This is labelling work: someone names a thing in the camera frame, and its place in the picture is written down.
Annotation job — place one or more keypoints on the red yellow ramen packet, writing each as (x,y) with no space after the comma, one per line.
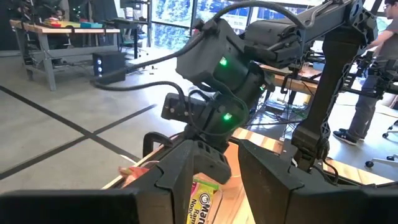
(135,172)

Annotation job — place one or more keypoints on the white office chair base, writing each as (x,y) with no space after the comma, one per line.
(385,155)

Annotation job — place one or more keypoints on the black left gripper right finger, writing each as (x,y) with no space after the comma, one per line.
(311,205)

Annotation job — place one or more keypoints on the large glass window wall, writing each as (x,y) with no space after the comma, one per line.
(174,25)

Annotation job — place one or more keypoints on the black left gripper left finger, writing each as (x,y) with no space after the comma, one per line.
(93,208)

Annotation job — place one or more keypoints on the person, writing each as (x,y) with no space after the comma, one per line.
(373,77)

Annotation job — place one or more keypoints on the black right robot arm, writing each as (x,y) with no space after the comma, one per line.
(224,71)

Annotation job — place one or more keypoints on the green edged ramen packet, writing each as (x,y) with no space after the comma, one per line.
(202,202)

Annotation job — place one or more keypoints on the wooden top workbench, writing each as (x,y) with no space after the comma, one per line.
(46,37)

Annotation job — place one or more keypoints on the black computer tower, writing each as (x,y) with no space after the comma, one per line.
(109,67)

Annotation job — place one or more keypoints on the black background robot rig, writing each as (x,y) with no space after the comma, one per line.
(379,74)

